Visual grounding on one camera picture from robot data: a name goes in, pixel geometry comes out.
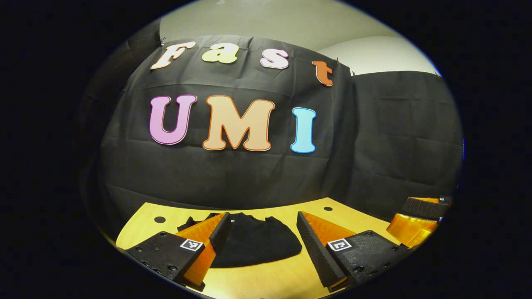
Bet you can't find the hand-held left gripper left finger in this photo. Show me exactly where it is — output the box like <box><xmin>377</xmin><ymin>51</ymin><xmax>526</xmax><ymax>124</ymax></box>
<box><xmin>125</xmin><ymin>213</ymin><xmax>232</xmax><ymax>291</ymax></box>

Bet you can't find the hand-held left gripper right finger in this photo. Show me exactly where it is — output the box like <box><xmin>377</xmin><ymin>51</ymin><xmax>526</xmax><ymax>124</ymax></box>
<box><xmin>297</xmin><ymin>211</ymin><xmax>412</xmax><ymax>292</ymax></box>

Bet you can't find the black backdrop cloth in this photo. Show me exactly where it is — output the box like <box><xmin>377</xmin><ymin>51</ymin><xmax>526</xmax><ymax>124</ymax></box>
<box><xmin>79</xmin><ymin>19</ymin><xmax>464</xmax><ymax>239</ymax></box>

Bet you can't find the black coat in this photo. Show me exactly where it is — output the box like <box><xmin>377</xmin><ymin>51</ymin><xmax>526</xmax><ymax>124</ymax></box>
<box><xmin>177</xmin><ymin>213</ymin><xmax>303</xmax><ymax>268</ymax></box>

